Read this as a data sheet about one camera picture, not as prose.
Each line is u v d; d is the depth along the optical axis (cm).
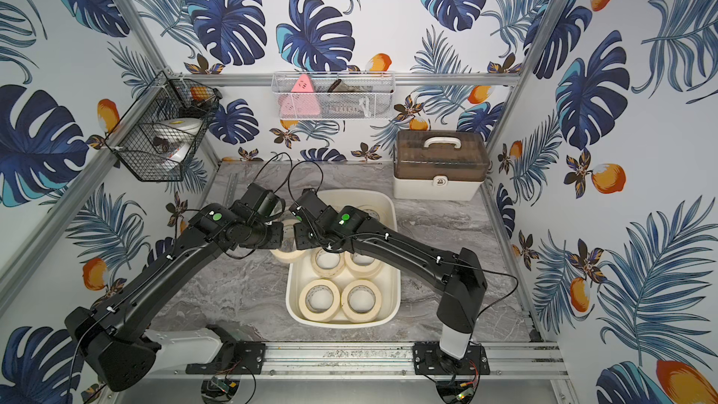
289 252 72
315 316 75
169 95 91
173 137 81
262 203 58
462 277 43
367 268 84
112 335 38
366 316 75
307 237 65
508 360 75
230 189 113
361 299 83
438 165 93
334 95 92
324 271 88
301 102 89
